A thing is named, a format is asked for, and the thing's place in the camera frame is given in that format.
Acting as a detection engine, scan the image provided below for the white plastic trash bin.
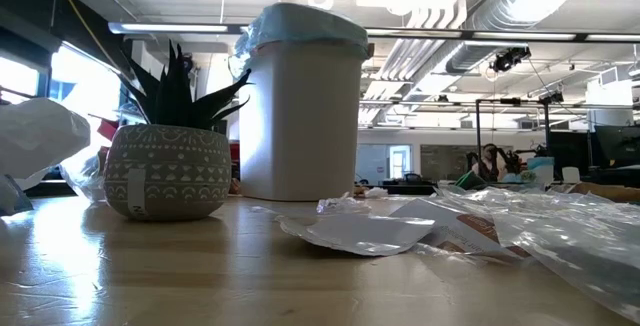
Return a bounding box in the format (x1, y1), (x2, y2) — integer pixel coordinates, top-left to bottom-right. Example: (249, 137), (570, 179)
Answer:
(238, 40), (370, 202)

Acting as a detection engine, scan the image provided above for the white triangular paper piece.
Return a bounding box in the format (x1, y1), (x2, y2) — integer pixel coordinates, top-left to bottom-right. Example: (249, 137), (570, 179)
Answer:
(277, 212), (436, 258)

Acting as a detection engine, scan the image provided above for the white printed paper slip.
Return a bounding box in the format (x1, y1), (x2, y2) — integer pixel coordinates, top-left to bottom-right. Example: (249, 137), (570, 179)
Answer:
(389, 196), (531, 260)

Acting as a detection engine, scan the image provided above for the clear plastic bag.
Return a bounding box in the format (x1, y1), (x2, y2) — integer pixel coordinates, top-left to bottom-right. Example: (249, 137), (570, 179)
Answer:
(409, 185), (640, 322)

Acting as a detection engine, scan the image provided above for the large white plastic bag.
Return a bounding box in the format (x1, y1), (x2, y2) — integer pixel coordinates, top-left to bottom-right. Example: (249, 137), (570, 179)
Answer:
(0, 96), (109, 202)

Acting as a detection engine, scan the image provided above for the crumpled clear plastic wrap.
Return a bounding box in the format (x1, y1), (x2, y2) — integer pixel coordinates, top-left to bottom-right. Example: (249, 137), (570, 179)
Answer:
(315, 191), (374, 216)

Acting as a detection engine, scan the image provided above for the succulent in patterned grey pot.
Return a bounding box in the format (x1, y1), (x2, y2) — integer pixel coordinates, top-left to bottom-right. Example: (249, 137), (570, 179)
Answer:
(103, 39), (254, 222)

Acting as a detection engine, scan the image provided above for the person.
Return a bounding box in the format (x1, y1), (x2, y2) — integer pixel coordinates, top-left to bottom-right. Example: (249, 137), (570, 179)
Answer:
(472, 143), (507, 182)

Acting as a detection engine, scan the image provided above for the ceiling light bar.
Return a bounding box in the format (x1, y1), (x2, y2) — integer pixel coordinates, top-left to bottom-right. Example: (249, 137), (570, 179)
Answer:
(108, 21), (236, 35)

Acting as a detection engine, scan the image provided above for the wide black monitor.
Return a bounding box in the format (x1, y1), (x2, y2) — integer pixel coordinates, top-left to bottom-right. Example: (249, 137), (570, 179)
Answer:
(592, 124), (640, 170)

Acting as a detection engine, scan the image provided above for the black stand frame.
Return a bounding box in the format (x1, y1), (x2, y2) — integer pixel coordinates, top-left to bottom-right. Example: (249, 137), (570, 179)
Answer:
(474, 97), (552, 182)

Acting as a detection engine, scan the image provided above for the black ceiling camera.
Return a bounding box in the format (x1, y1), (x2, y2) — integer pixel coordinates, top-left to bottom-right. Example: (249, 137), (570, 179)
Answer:
(489, 45), (533, 74)

